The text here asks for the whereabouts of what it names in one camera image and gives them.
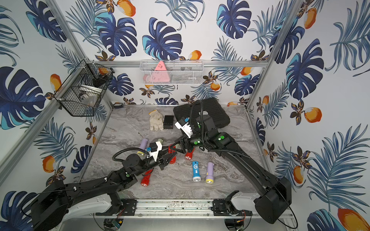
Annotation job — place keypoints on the blue flashlight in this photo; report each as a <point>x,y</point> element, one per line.
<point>196,173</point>

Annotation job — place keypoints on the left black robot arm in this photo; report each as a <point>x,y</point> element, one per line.
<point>50,206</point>

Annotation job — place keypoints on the pink triangle object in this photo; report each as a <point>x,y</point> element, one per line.
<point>160,74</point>

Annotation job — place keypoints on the black tape roll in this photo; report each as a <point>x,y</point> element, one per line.
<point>118,105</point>

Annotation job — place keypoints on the purple flashlight yellow rim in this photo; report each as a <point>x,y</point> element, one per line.
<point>143,144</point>

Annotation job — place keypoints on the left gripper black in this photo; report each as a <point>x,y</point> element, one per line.
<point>161,156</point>

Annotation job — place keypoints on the black plastic tool case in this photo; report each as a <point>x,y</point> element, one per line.
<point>211,107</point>

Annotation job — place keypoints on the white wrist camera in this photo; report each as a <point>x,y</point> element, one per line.
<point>153,150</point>
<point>184,126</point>

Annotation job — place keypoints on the small black box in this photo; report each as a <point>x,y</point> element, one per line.
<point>168,122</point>

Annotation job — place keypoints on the black wire basket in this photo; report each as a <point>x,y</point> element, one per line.
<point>81,94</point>

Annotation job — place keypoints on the white work glove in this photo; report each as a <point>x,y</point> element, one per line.
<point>156,121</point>

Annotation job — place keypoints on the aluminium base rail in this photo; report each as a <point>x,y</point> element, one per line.
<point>158,208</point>

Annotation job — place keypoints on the red flashlight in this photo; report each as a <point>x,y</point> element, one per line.
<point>173,153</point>
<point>146,178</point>
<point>189,155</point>

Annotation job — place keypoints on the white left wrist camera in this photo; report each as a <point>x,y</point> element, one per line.
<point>153,150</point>

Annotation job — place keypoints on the white wire shelf basket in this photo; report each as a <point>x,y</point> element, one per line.
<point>181,72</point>

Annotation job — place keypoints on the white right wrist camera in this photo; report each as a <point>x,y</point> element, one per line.
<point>184,126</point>

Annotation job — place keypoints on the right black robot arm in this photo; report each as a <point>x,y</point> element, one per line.
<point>274,194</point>

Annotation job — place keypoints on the purple flashlight lower right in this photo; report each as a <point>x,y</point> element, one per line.
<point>210,173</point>

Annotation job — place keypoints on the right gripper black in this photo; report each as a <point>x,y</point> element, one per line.
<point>185,139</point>

